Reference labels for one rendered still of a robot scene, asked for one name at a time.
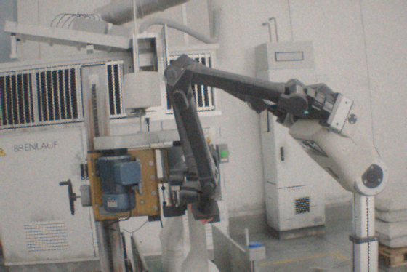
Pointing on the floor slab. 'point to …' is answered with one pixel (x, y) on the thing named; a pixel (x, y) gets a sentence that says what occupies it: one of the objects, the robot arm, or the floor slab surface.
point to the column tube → (97, 153)
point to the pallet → (394, 259)
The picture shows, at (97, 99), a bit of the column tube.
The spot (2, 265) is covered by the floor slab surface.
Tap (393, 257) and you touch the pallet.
